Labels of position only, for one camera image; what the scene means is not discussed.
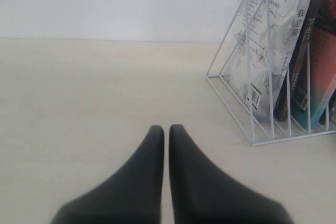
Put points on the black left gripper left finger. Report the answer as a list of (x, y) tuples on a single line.
[(131, 195)]

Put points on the black and white book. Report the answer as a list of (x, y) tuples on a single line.
[(327, 114)]

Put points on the red and teal book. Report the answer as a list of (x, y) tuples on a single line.
[(322, 70)]

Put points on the grey marbled book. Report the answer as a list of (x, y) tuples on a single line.
[(266, 33)]

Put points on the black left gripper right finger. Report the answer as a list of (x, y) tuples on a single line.
[(203, 193)]

